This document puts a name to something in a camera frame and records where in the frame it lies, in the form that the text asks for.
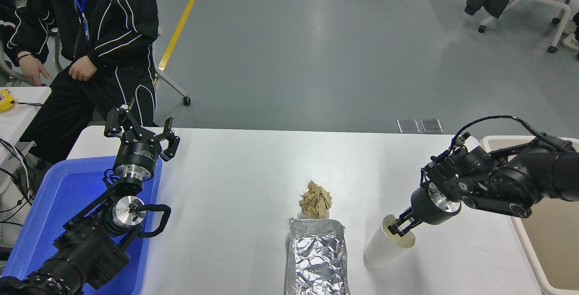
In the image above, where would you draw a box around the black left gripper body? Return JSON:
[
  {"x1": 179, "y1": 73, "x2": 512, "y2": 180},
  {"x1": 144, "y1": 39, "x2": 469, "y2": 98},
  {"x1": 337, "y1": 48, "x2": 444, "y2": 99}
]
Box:
[{"x1": 112, "y1": 134, "x2": 162, "y2": 175}]

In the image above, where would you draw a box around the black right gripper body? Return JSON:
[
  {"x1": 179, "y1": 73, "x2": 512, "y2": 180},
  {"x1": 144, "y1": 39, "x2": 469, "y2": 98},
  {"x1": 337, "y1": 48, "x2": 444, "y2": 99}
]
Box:
[{"x1": 410, "y1": 187, "x2": 456, "y2": 226}]

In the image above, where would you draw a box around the white paper cup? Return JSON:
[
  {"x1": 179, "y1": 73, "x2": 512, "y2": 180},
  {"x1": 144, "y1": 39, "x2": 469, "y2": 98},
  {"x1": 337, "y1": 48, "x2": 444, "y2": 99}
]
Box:
[{"x1": 363, "y1": 214, "x2": 416, "y2": 269}]

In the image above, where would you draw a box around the crumpled tan paper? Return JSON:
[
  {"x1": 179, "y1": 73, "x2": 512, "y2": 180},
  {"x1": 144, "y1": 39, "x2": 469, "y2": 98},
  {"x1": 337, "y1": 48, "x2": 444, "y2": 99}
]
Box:
[{"x1": 299, "y1": 181, "x2": 333, "y2": 219}]

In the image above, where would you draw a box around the person's left hand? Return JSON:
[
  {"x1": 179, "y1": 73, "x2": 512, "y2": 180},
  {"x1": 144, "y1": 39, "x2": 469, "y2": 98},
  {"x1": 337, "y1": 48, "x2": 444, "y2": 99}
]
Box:
[{"x1": 68, "y1": 55, "x2": 98, "y2": 81}]

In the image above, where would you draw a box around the person's right hand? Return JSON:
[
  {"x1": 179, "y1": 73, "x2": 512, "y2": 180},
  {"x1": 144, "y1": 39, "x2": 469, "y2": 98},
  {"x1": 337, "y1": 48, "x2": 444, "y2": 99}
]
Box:
[{"x1": 19, "y1": 54, "x2": 52, "y2": 86}]

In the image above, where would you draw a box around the white chair with castor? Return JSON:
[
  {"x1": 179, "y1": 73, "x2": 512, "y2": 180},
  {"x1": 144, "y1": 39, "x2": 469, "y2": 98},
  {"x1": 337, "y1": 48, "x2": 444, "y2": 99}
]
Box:
[{"x1": 153, "y1": 27, "x2": 191, "y2": 106}]

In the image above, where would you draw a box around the blue plastic tray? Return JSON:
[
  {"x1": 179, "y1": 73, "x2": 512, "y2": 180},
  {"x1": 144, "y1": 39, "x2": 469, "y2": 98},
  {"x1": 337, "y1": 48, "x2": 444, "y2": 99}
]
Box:
[{"x1": 1, "y1": 156, "x2": 163, "y2": 295}]

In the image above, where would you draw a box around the silver foil tray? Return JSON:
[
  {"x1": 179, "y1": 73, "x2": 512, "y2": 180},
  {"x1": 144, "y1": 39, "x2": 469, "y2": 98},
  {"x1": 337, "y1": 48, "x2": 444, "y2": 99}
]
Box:
[{"x1": 284, "y1": 217, "x2": 351, "y2": 295}]

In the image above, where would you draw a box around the white side table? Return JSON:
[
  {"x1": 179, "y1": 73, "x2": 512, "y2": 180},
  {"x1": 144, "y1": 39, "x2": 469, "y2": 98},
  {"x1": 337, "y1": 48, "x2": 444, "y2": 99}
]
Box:
[{"x1": 0, "y1": 87, "x2": 52, "y2": 164}]

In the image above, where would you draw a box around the person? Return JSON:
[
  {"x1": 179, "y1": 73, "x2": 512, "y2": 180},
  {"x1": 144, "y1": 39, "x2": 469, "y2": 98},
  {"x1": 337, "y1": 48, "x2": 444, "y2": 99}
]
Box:
[{"x1": 7, "y1": 0, "x2": 160, "y2": 164}]

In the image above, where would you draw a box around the yellow handheld device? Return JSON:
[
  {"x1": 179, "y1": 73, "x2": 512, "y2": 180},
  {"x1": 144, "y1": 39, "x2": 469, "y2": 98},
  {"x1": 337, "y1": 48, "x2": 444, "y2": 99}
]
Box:
[{"x1": 0, "y1": 89, "x2": 15, "y2": 112}]

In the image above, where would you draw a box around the large pale bin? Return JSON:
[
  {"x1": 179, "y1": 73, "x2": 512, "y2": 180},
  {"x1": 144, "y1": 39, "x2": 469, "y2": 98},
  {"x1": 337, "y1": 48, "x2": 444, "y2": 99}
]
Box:
[{"x1": 480, "y1": 135, "x2": 579, "y2": 295}]

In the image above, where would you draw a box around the white wheeled chair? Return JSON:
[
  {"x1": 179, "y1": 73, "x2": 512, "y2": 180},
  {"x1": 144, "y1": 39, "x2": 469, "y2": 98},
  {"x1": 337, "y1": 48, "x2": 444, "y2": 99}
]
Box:
[{"x1": 479, "y1": 0, "x2": 579, "y2": 53}]

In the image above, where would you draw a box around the blue lanyard with badge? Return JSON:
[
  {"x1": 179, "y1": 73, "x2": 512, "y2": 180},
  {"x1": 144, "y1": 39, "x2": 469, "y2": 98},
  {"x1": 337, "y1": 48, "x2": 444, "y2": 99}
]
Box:
[{"x1": 62, "y1": 0, "x2": 94, "y2": 41}]

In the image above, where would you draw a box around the black cable bundle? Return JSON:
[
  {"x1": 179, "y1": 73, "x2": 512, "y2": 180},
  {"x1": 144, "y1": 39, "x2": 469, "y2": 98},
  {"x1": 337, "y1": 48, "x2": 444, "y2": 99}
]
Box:
[{"x1": 0, "y1": 138, "x2": 38, "y2": 228}]

